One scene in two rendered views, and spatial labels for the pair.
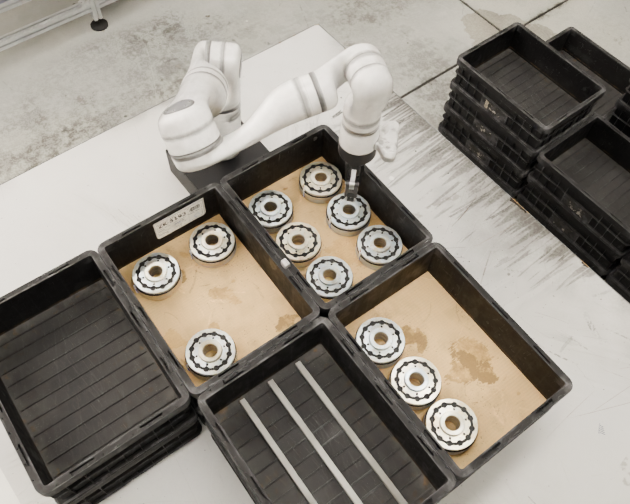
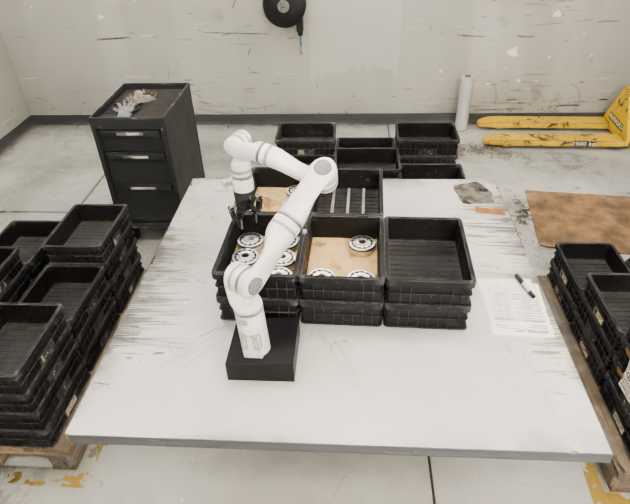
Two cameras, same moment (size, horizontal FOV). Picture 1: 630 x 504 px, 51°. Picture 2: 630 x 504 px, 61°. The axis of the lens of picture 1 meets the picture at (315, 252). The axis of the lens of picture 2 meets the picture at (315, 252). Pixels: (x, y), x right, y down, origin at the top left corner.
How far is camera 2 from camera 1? 222 cm
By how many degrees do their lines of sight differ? 77
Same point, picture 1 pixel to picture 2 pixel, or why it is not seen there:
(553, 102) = (9, 339)
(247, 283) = (320, 263)
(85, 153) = (340, 433)
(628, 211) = (72, 293)
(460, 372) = (274, 203)
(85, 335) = not seen: hidden behind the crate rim
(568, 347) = (216, 216)
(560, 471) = not seen: hidden behind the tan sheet
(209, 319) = (350, 260)
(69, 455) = (445, 250)
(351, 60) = (241, 139)
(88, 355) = (416, 274)
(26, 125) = not seen: outside the picture
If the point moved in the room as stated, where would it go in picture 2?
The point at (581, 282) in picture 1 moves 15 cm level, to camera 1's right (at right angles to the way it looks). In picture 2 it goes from (178, 227) to (161, 215)
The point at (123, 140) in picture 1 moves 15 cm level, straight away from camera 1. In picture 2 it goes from (305, 426) to (287, 469)
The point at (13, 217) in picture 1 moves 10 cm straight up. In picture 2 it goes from (420, 413) to (423, 392)
